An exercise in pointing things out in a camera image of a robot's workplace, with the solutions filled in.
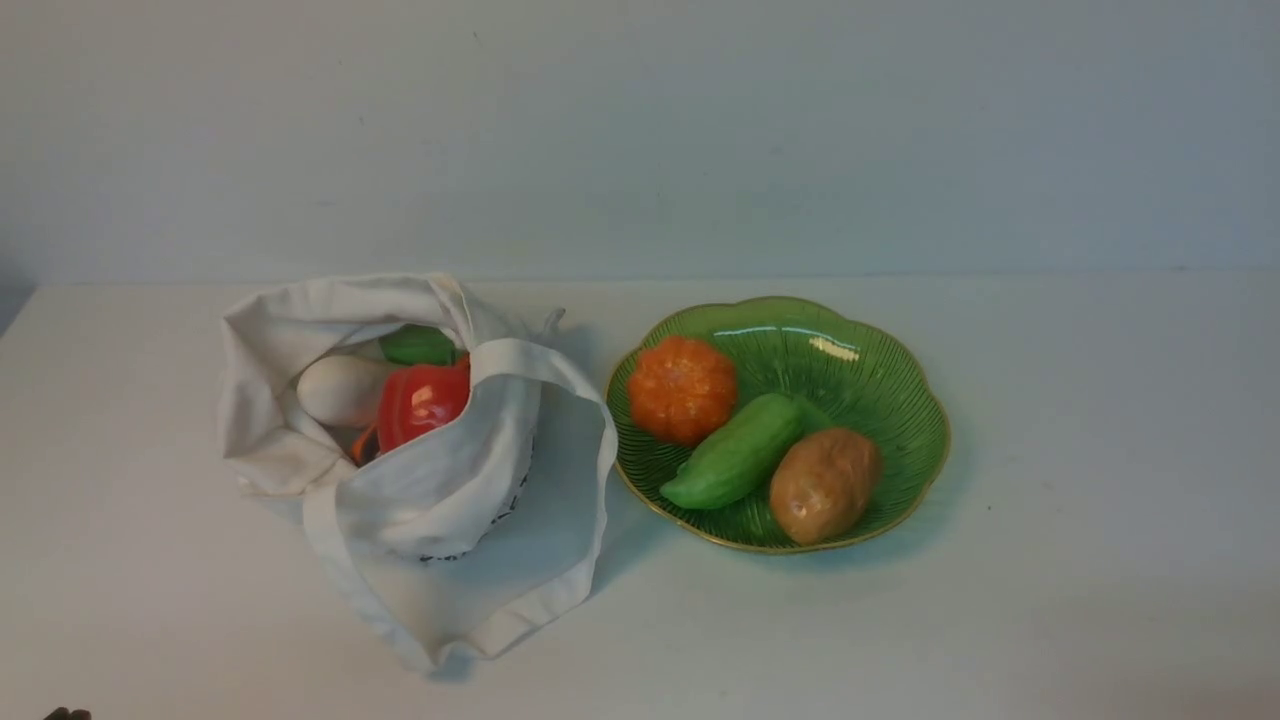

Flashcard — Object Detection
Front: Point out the green ribbed glass plate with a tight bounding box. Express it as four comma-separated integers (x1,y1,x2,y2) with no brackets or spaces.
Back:
607,296,951,555

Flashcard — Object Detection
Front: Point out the white cloth tote bag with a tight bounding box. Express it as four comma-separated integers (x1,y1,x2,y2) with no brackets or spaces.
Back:
218,273,620,674

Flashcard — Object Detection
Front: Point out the white toy radish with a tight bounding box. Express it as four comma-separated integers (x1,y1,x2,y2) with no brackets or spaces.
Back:
296,355,398,429

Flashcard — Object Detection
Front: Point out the orange toy pumpkin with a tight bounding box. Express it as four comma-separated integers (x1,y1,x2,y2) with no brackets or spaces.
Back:
626,334,739,448

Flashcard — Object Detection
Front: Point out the brown toy potato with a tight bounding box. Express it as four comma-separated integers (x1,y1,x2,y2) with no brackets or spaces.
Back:
769,427,883,546

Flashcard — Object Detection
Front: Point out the green toy cucumber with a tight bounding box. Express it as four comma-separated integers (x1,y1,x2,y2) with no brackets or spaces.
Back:
659,393,806,511

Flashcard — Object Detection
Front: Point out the green toy vegetable in bag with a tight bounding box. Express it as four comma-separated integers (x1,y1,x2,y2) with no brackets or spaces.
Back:
378,324,460,366

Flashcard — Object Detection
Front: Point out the orange toy carrot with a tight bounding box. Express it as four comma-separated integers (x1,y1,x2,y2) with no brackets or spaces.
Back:
349,425,381,468

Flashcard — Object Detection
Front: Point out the red toy bell pepper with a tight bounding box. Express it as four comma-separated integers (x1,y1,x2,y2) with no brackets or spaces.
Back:
376,361,471,454

